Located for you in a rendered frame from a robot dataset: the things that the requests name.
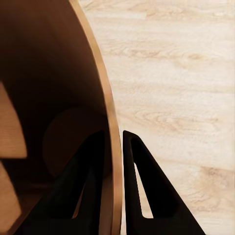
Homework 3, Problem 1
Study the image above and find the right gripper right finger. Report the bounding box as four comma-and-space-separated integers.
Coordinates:
123, 130, 206, 235

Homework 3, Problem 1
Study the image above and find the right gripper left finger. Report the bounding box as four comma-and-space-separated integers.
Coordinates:
13, 130, 105, 235

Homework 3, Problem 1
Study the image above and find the trash can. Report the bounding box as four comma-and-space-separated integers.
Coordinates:
0, 0, 122, 235

